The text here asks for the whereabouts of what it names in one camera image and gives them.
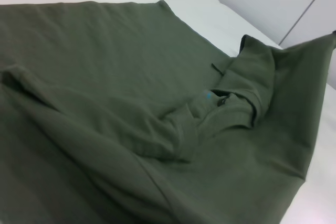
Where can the dark green FREE t-shirt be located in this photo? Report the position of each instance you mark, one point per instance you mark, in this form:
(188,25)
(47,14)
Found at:
(131,103)

